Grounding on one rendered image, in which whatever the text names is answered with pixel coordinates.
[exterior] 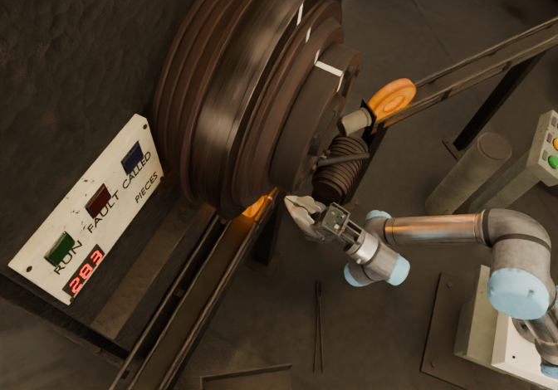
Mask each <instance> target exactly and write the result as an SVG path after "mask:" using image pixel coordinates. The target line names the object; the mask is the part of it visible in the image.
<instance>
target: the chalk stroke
mask: <svg viewBox="0 0 558 390"><path fill-rule="evenodd" d="M302 6H303V4H302V5H301V7H300V9H299V15H298V21H297V25H298V24H299V22H300V21H301V12H302ZM310 30H311V29H309V31H308V32H307V36H306V42H307V40H308V39H309V35H310ZM316 66H319V67H320V68H322V69H324V70H326V71H329V72H331V73H333V74H336V75H338V76H341V74H342V71H339V70H337V69H335V68H333V67H331V66H328V65H326V64H324V63H322V62H319V61H318V62H317V63H316Z"/></svg>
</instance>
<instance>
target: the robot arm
mask: <svg viewBox="0 0 558 390"><path fill-rule="evenodd" d="M284 201H285V204H286V207H287V209H288V211H289V212H290V214H291V215H292V217H293V218H294V221H295V222H296V224H297V225H298V227H299V228H300V229H301V230H302V231H303V232H304V237H305V238H306V239H307V240H308V241H319V242H325V243H331V244H337V245H341V244H342V243H344V245H343V251H344V252H345V253H347V254H348V255H349V256H350V257H352V258H353V260H352V261H350V262H349V263H348V264H347V265H346V266H345V270H344V273H345V278H346V280H347V281H348V282H349V283H350V284H351V285H353V286H363V285H368V284H370V283H373V282H376V281H378V280H386V282H387V283H388V282H389V283H390V284H391V285H399V284H400V283H402V282H403V281H404V280H405V278H406V277H407V275H408V273H409V263H408V261H406V260H405V259H404V258H403V257H402V256H401V255H400V254H399V253H396V252H395V251H393V250H391V249H390V248H388V247H387V246H386V245H437V244H483V245H485V246H486V247H487V248H492V260H491V267H490V274H489V279H488V281H487V296H488V299H489V301H490V303H491V304H492V306H493V307H494V308H495V309H496V310H498V311H500V312H504V314H505V315H507V316H510V317H511V319H512V323H513V324H514V326H515V328H516V331H517V332H518V333H519V334H520V336H521V337H522V338H524V339H525V340H527V341H528V342H530V343H532V344H534V345H535V346H536V351H537V352H538V354H539V355H540V356H541V363H540V366H541V373H542V374H544V375H545V376H547V377H549V378H554V379H557V380H558V285H557V286H555V284H554V282H553V280H552V279H551V276H550V261H551V240H550V238H549V236H548V234H547V232H546V230H545V229H544V227H543V226H542V225H541V224H540V223H539V222H537V221H536V220H534V219H533V218H531V217H529V216H527V215H525V214H523V213H521V212H516V211H513V210H509V209H502V208H491V209H484V210H483V211H482V213H475V214H459V215H443V216H427V217H396V218H391V216H390V215H389V214H388V213H386V212H383V211H382V212H380V211H378V210H374V211H371V212H369V213H368V214H367V217H366V219H365V222H364V224H363V229H362V228H361V227H359V226H357V225H356V224H354V223H353V222H352V221H350V220H349V216H350V213H349V212H347V211H346V210H345V209H344V208H343V207H341V206H339V205H338V204H336V203H335V202H333V203H331V204H330V206H329V207H326V206H325V205H324V204H323V203H321V202H316V201H314V199H313V198H312V197H309V196H305V197H297V196H286V197H285V199H284ZM293 204H295V205H296V207H295V206H294V205H293ZM335 206H337V207H339V208H340V209H342V210H343V211H344V212H342V211H340V210H339V209H337V208H336V207H335ZM315 212H316V214H315V215H316V219H315V221H314V220H313V219H312V218H311V216H309V215H311V214H313V213H315ZM308 214H309V215H308Z"/></svg>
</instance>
